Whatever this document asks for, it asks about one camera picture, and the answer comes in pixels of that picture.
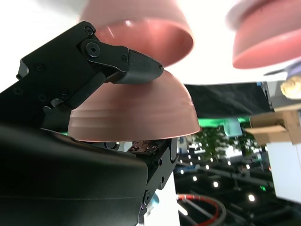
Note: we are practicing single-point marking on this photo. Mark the pink plastic bowl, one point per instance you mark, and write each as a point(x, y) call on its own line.
point(141, 113)
point(265, 47)
point(145, 35)

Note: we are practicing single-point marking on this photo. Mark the black backdrop cloth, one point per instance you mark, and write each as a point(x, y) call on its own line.
point(223, 99)

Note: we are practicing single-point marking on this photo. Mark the green leafy plant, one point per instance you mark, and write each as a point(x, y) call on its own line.
point(211, 143)

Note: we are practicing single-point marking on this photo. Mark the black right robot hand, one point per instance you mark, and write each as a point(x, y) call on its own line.
point(58, 179)

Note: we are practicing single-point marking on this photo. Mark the white cabinet panel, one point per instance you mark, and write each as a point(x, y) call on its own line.
point(287, 169)

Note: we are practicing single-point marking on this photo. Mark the brown cardboard box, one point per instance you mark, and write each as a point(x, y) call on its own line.
point(270, 127)

